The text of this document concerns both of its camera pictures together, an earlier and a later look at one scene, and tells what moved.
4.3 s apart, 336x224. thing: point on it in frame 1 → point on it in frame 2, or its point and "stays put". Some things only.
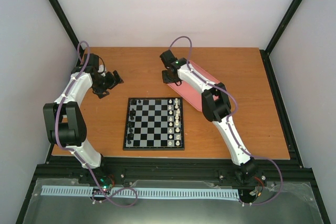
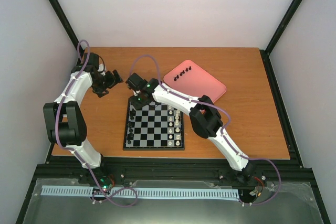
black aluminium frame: x=255 y=172 stays put
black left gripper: x=99 y=92 stays put
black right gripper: x=165 y=80 → x=137 y=105
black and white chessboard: x=154 y=124 stays put
